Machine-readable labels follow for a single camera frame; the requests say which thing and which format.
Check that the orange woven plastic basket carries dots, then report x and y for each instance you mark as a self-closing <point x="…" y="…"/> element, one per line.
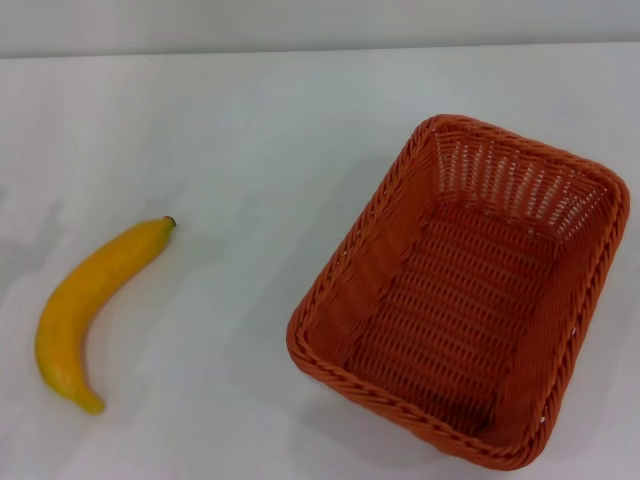
<point x="450" y="310"/>

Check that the yellow banana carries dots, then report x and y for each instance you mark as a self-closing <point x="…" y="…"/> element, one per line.
<point x="75" y="310"/>

